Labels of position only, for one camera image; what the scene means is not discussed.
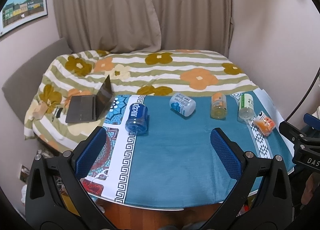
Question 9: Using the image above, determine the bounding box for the green white labelled cup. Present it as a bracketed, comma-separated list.
[238, 93, 254, 120]

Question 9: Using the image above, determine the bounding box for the orange labelled clear cup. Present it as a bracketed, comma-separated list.
[210, 93, 227, 119]

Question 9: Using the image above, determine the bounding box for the pale blue labelled cup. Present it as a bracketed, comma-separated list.
[169, 93, 196, 117]

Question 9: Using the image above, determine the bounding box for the person's right hand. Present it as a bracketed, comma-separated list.
[301, 173, 320, 205]

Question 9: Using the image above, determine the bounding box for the black floor lamp pole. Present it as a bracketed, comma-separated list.
[285, 68, 320, 122]

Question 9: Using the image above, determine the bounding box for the orange snack packet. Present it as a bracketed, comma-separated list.
[253, 111, 276, 136]

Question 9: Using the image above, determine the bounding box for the small black remote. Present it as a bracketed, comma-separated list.
[55, 108, 63, 118]

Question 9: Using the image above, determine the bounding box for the dark grey laptop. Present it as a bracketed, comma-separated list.
[65, 76, 113, 123]

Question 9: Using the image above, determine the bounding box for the blue patterned tablecloth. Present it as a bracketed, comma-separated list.
[82, 94, 294, 210]

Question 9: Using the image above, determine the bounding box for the floral striped bed quilt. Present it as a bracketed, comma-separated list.
[24, 50, 256, 152]

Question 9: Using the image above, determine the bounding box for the framed building picture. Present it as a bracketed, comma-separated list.
[1, 0, 48, 36]

